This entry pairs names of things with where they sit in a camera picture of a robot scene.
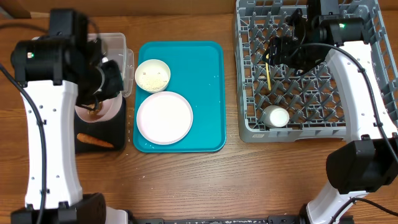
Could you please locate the pink bowl with nuts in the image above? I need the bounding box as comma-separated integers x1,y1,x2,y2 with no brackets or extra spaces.
75,94,123,123

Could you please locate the yellow plastic spoon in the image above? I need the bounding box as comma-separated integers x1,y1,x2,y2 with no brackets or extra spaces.
266,63,272,91

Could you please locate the orange carrot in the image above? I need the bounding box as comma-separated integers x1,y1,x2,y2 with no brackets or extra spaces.
77,133,114,148

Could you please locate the white paper cup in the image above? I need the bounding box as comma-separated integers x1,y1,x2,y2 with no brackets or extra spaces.
263,105,290,128

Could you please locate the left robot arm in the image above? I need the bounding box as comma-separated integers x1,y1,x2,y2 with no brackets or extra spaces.
7,9,133,223

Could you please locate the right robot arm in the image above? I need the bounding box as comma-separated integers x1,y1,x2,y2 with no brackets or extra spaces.
262,0,397,223

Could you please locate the grey dishwasher rack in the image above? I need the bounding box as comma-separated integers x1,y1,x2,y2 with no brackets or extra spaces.
233,0,398,143

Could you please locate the clear plastic bin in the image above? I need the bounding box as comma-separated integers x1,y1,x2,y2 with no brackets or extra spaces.
30,32,135,98

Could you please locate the white bowl with crumbs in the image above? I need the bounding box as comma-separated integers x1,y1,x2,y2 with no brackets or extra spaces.
134,59,171,93

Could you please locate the black plastic tray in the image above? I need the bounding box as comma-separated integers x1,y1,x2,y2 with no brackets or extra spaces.
74,98,126,154

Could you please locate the white round plate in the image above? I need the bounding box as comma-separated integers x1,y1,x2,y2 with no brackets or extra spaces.
136,91,193,145

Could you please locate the teal serving tray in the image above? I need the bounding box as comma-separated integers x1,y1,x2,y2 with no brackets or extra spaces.
133,41,226,153

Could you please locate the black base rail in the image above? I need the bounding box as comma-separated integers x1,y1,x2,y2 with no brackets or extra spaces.
132,215,306,224

